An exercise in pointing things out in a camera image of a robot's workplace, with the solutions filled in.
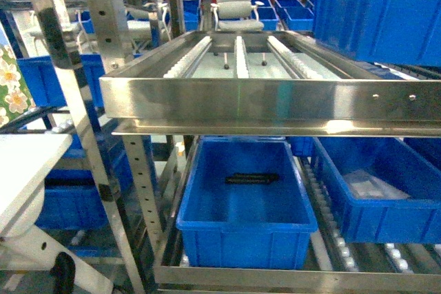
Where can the white table edge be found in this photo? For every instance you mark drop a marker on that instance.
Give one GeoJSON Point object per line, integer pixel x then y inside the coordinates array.
{"type": "Point", "coordinates": [26, 159]}

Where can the flower gift bag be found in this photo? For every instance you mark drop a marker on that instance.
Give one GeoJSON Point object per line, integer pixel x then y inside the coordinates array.
{"type": "Point", "coordinates": [15, 96]}

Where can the blue bin upper right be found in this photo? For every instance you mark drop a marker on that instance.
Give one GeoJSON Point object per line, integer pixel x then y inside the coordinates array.
{"type": "Point", "coordinates": [405, 32]}

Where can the blue bin lower right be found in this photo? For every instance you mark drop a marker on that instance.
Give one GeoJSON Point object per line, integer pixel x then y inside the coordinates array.
{"type": "Point", "coordinates": [380, 189]}

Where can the grey office chair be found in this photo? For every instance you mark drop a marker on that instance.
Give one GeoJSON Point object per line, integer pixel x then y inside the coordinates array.
{"type": "Point", "coordinates": [236, 16]}

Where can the blue bin with black item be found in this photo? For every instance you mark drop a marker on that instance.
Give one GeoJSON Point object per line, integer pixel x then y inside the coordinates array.
{"type": "Point", "coordinates": [245, 226]}

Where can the black item in bin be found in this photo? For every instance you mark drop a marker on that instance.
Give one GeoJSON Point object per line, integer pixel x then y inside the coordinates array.
{"type": "Point", "coordinates": [252, 178]}

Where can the stainless steel rack rail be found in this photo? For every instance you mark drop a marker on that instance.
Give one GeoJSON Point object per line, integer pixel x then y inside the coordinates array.
{"type": "Point", "coordinates": [263, 84]}

